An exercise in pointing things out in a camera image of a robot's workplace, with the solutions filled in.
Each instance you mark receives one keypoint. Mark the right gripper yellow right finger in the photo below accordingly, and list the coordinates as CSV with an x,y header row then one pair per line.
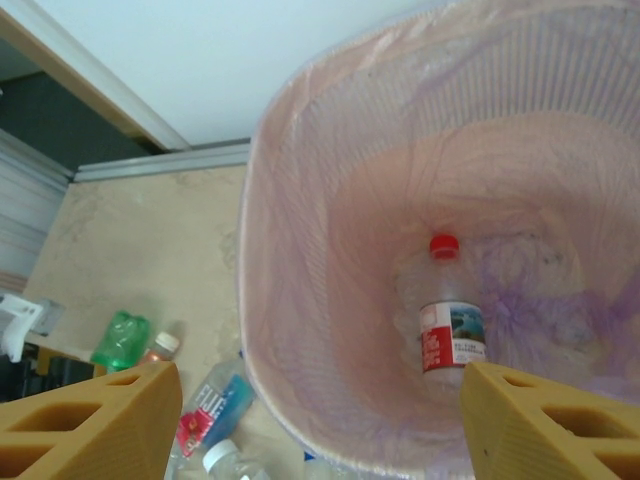
x,y
550,440

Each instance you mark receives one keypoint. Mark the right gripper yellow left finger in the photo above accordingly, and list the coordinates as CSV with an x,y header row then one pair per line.
x,y
75,435

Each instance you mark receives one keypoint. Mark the green bottle yellow cap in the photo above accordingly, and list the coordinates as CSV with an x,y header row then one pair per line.
x,y
120,340

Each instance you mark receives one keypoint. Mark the brown label white cap bottle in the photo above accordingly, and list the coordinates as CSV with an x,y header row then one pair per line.
x,y
165,342

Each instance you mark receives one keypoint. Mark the red cap red label bottle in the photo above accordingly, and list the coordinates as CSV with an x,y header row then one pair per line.
x,y
452,340

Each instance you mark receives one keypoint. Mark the red flower label bottle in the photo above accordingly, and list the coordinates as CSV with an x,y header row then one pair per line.
x,y
215,405

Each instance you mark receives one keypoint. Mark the square bottle green white label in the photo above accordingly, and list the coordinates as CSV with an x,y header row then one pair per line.
x,y
220,456

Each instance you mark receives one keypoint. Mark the pink translucent bin liner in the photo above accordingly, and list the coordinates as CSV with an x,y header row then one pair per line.
x,y
350,200

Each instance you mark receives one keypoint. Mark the beige ribbed plastic bin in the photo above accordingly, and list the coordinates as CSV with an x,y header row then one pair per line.
x,y
550,60

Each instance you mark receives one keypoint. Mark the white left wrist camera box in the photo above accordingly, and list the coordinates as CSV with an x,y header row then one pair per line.
x,y
15,325

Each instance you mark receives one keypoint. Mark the aluminium back rail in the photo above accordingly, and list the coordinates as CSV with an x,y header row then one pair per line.
x,y
160,162

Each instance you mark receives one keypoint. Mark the white door frame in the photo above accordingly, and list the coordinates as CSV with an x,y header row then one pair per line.
x,y
105,85

